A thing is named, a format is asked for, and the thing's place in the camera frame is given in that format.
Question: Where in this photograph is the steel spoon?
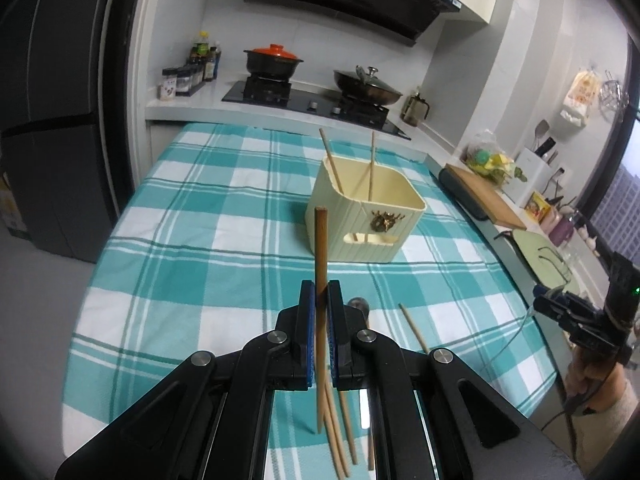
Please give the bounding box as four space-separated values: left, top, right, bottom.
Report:
347 297 370 318
480 307 534 374

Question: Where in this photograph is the person's right hand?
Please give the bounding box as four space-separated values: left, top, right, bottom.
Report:
565 347 627 413

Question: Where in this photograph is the pink purple cup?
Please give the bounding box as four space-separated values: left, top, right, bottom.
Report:
548 205 582 247

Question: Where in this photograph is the yellow printed tin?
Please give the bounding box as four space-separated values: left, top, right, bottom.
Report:
524 191 551 224

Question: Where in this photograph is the wooden chopstick beside spoon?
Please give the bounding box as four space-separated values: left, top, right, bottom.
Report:
365 309 377 472

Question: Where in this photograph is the wooden cutting board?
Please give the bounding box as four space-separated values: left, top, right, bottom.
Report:
445 164 526 230

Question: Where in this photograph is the white utensil caddy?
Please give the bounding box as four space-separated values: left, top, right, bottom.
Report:
502 119 558 208

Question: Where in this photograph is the black board tray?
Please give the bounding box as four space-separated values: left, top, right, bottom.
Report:
438 168 489 221

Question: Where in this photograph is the plastic bag of sponges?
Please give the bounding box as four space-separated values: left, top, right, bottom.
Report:
463 130 528 188

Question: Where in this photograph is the teal plaid tablecloth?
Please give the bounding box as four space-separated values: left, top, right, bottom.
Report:
62 124 556 454

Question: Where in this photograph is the cream utensil holder box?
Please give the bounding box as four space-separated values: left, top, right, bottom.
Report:
305 155 426 263

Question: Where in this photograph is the hanging snack bag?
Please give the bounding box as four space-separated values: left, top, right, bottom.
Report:
560 70 601 128

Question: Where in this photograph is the dark glass jug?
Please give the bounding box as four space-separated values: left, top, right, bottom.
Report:
400 90 431 127

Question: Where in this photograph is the black wok glass lid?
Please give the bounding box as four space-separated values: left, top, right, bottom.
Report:
334 65 402 106

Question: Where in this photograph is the black gas stove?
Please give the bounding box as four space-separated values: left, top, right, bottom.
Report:
222 76 410 141

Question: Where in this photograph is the condiment bottles group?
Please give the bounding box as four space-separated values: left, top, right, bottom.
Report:
189 30 221 82

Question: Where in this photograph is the black pot orange lid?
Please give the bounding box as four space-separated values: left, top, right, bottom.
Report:
244 44 303 81

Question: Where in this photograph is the black refrigerator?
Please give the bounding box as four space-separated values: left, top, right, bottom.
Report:
1 0 138 263

